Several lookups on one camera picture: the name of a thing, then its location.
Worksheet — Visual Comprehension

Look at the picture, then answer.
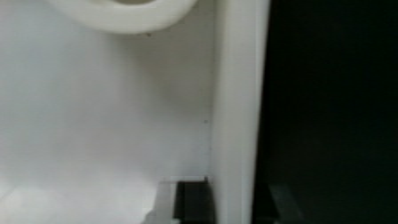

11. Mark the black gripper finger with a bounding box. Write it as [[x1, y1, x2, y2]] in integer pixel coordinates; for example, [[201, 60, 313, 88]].
[[174, 181, 215, 224]]

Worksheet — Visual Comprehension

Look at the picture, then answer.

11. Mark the white square tabletop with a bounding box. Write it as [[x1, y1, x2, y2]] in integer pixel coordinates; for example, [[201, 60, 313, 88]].
[[0, 0, 270, 224]]

